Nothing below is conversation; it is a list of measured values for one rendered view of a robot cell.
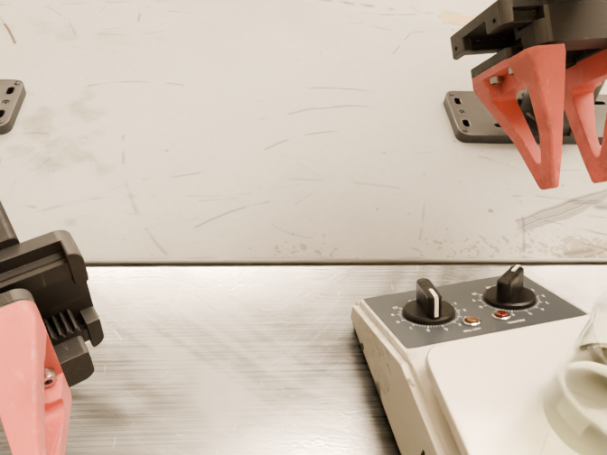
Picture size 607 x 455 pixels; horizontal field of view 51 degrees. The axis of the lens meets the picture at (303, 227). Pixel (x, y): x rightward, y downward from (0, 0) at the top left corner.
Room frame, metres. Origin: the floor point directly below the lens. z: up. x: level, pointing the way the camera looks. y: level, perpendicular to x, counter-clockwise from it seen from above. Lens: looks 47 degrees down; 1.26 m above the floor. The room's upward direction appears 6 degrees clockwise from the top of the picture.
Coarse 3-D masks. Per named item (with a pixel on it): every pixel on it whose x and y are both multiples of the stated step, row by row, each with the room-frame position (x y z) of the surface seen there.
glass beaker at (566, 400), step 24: (600, 312) 0.17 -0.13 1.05; (600, 336) 0.18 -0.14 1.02; (576, 360) 0.15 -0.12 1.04; (600, 360) 0.14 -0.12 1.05; (552, 384) 0.16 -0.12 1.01; (576, 384) 0.14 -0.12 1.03; (600, 384) 0.14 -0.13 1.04; (552, 408) 0.15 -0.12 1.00; (576, 408) 0.14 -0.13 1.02; (600, 408) 0.13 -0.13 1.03; (552, 432) 0.14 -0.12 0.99; (576, 432) 0.13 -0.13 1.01; (600, 432) 0.13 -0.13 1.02
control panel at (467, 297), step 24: (456, 288) 0.27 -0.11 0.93; (480, 288) 0.27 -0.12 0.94; (528, 288) 0.27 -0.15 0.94; (384, 312) 0.24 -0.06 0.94; (456, 312) 0.24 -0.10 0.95; (480, 312) 0.24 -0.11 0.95; (528, 312) 0.24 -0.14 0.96; (552, 312) 0.24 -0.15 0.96; (576, 312) 0.24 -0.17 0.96; (408, 336) 0.21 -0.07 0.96; (432, 336) 0.21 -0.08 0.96; (456, 336) 0.21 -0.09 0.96
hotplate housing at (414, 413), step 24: (360, 312) 0.24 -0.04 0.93; (360, 336) 0.23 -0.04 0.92; (384, 336) 0.21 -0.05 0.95; (384, 360) 0.20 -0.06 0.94; (408, 360) 0.19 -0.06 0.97; (384, 384) 0.19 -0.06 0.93; (408, 384) 0.17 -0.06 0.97; (384, 408) 0.19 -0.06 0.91; (408, 408) 0.17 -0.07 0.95; (432, 408) 0.16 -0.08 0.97; (408, 432) 0.16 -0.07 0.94; (432, 432) 0.15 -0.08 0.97
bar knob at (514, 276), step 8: (512, 272) 0.26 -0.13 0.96; (520, 272) 0.26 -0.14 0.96; (504, 280) 0.25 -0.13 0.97; (512, 280) 0.25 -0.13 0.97; (520, 280) 0.26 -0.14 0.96; (496, 288) 0.26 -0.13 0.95; (504, 288) 0.25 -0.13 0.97; (512, 288) 0.25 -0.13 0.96; (520, 288) 0.26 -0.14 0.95; (488, 296) 0.25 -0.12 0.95; (496, 296) 0.25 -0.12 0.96; (504, 296) 0.24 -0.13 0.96; (512, 296) 0.25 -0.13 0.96; (520, 296) 0.25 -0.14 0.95; (528, 296) 0.25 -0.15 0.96; (536, 296) 0.25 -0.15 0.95; (496, 304) 0.24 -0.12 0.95; (504, 304) 0.24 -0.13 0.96; (512, 304) 0.24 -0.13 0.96; (520, 304) 0.24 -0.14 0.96; (528, 304) 0.24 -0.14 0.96
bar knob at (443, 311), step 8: (424, 280) 0.25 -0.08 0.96; (416, 288) 0.25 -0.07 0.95; (424, 288) 0.24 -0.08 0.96; (432, 288) 0.24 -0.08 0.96; (416, 296) 0.25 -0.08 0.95; (424, 296) 0.24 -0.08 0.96; (432, 296) 0.23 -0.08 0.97; (440, 296) 0.23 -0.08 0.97; (408, 304) 0.24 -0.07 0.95; (416, 304) 0.24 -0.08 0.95; (424, 304) 0.23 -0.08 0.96; (432, 304) 0.23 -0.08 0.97; (440, 304) 0.23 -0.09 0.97; (448, 304) 0.24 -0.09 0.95; (408, 312) 0.23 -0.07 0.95; (416, 312) 0.23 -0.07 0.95; (424, 312) 0.23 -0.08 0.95; (432, 312) 0.22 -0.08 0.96; (440, 312) 0.23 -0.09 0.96; (448, 312) 0.23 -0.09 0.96; (416, 320) 0.22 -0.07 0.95; (424, 320) 0.22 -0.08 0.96; (432, 320) 0.22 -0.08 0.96; (440, 320) 0.22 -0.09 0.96; (448, 320) 0.22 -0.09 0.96
